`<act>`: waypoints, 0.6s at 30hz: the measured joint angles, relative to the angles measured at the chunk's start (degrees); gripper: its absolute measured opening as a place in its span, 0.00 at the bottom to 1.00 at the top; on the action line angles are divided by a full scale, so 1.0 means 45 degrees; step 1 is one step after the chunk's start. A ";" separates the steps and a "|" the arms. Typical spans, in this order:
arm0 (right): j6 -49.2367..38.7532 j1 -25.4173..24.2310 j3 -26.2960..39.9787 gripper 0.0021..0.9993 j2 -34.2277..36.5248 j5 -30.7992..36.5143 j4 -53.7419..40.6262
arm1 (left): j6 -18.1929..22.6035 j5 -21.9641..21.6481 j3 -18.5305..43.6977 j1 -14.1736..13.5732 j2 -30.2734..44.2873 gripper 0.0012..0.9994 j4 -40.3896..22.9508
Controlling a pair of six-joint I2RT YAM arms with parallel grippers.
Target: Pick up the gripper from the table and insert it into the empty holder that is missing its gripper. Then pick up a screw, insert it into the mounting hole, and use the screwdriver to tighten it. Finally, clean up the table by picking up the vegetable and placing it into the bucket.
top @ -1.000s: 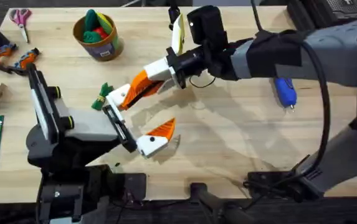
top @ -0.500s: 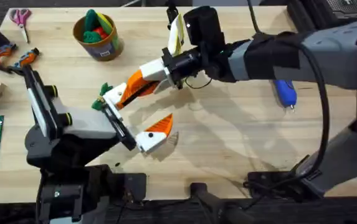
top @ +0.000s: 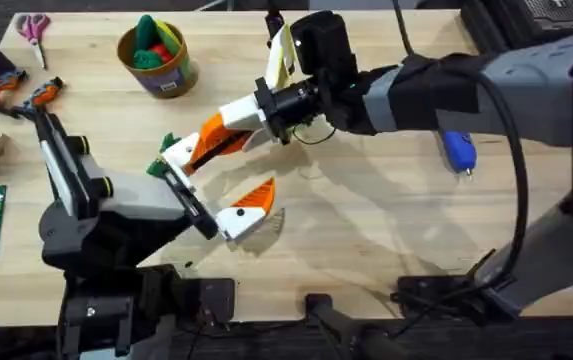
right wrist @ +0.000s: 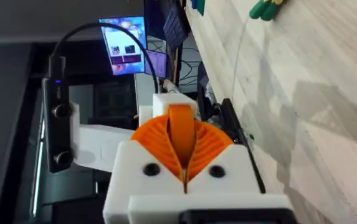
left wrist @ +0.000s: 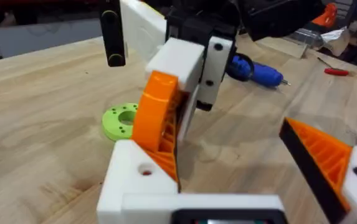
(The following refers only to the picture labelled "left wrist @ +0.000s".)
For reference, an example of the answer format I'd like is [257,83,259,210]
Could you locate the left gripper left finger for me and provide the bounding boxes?
[96,139,179,224]

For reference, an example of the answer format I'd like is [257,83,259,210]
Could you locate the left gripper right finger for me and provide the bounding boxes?
[278,117,357,224]

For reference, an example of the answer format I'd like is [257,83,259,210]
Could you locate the orange ribbed wedge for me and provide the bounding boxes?
[143,102,184,192]

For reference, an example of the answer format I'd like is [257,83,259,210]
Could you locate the blue electric screwdriver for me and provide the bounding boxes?
[226,53,292,88]

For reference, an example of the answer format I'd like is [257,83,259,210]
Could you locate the green disc with holes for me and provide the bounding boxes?
[101,102,140,142]

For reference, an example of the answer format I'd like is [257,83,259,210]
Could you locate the clear plastic bag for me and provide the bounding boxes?
[290,27,351,57]

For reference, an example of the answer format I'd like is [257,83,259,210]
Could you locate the orange plastic part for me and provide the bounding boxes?
[311,2,338,29]

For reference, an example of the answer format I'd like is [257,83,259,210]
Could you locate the red-handled small tool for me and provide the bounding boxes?
[317,57,350,77]

